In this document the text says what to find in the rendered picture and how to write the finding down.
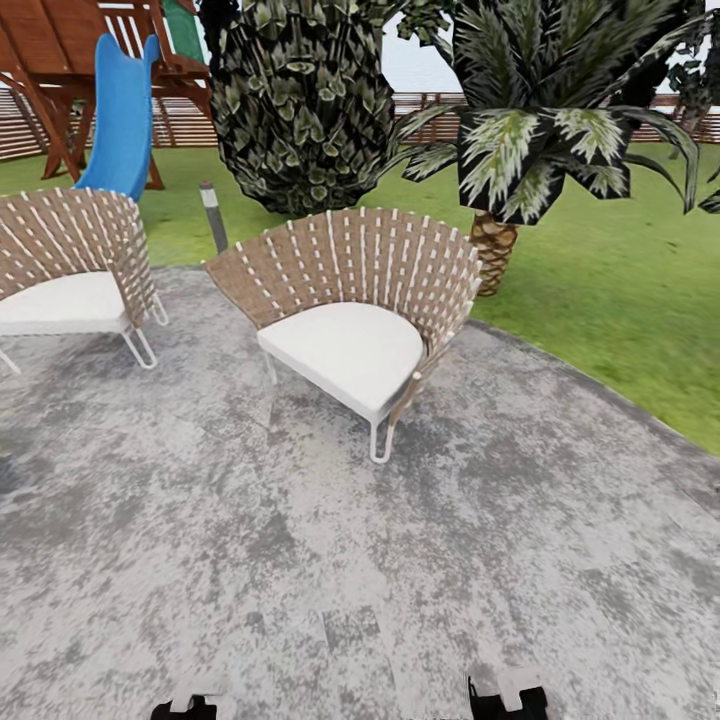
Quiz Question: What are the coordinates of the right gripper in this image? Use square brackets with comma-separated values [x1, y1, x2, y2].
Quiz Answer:
[469, 688, 549, 720]

